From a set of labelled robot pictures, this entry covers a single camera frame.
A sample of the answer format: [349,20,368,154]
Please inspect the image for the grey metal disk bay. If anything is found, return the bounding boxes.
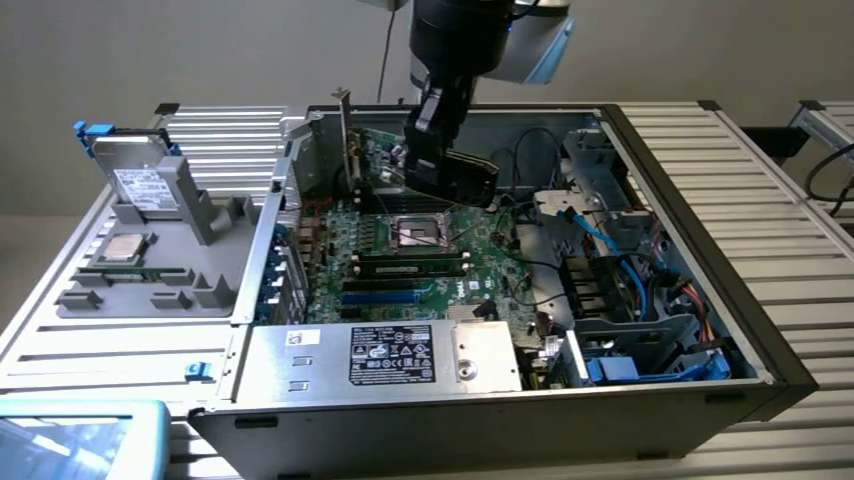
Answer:
[533,127,664,257]

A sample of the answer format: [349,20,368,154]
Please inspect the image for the red and yellow power wires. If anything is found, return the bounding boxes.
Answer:
[665,277,710,346]

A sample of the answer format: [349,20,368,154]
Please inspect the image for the black and grey PC case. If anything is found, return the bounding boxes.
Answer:
[189,103,820,480]

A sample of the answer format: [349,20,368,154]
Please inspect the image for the CPU socket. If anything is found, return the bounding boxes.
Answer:
[378,211,464,252]

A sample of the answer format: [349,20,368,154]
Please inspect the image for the black table connector bracket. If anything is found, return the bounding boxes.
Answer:
[738,126,804,160]

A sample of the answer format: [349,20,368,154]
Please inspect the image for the silver CPU chip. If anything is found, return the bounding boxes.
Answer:
[93,231,150,265]

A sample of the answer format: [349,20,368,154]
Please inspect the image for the grey plastic parts rack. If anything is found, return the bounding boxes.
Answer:
[54,155,257,320]

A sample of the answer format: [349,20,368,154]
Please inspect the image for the black RAM stick with label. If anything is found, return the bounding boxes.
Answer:
[352,252,470,280]

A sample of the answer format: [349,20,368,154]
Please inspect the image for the green motherboard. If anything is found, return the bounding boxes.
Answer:
[293,192,544,351]

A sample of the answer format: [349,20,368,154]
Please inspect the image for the grey power supply unit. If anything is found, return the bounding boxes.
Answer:
[231,319,526,402]

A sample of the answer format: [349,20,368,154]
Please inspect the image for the grey metal side panel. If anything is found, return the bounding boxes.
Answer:
[0,187,290,402]

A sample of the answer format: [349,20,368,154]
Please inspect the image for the black RAM slots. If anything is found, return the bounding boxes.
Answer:
[364,189,462,213]

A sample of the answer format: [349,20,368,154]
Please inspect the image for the silver chipset heatsink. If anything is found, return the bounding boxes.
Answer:
[445,303,497,327]

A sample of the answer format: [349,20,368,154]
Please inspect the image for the light blue SATA wire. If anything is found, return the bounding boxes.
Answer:
[565,208,624,257]

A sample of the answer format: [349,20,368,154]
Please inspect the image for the black expansion slot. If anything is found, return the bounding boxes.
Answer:
[342,278,421,295]

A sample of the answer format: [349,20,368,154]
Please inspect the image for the green graphics card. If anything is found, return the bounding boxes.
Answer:
[331,87,504,211]

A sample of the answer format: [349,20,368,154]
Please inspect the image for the black looped wire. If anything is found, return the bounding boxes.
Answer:
[512,127,570,194]

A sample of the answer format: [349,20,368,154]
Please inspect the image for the dark blue SATA wire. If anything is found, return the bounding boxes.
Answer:
[617,253,673,322]

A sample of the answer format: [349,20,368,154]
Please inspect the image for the thick black cable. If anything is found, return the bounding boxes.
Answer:
[805,143,854,217]

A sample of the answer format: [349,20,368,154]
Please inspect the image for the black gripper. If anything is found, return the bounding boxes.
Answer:
[401,73,481,197]

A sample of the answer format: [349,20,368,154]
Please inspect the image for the blue disk carrier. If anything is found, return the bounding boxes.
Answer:
[584,347,737,387]

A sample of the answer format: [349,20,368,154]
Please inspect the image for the green RAM stick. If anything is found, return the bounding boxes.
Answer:
[77,265,189,281]

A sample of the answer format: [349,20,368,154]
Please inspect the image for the blue expansion slot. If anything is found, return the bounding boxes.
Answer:
[340,291,417,307]

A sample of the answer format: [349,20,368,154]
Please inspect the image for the light blue tray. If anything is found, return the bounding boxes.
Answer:
[0,398,174,480]

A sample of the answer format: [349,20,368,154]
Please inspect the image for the hard disk with blue rails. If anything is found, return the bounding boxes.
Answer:
[70,119,183,212]

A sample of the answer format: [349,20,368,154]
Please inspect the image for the thin grey hanging cable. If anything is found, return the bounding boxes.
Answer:
[377,8,398,106]

